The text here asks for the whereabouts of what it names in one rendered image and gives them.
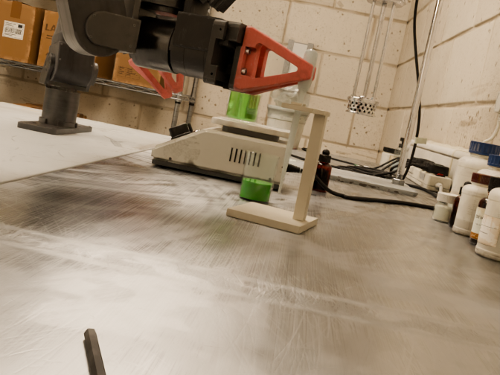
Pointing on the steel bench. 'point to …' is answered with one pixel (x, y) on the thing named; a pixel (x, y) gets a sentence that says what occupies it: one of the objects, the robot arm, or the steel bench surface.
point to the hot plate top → (251, 127)
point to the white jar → (387, 155)
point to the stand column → (418, 94)
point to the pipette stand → (293, 219)
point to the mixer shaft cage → (358, 104)
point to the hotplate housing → (219, 152)
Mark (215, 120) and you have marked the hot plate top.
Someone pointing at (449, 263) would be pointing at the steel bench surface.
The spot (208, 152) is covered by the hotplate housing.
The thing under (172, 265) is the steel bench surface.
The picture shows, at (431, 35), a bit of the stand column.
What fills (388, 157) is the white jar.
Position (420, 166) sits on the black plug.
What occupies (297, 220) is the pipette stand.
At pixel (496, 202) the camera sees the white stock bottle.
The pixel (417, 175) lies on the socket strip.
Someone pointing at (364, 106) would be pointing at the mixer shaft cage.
